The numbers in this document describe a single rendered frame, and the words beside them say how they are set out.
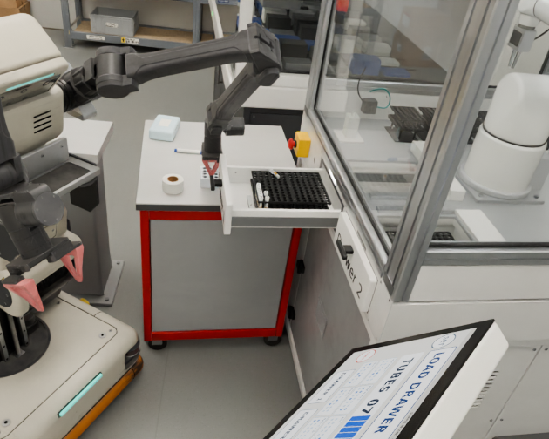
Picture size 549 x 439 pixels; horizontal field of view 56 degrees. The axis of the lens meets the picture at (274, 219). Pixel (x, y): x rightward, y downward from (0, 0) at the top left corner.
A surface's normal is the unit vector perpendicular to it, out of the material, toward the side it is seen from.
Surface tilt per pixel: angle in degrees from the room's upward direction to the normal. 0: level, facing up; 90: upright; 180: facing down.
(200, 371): 0
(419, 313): 90
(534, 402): 90
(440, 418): 40
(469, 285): 90
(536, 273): 90
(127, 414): 0
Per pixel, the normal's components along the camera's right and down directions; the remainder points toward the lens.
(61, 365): 0.12, -0.81
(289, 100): 0.15, 0.58
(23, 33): 0.69, -0.36
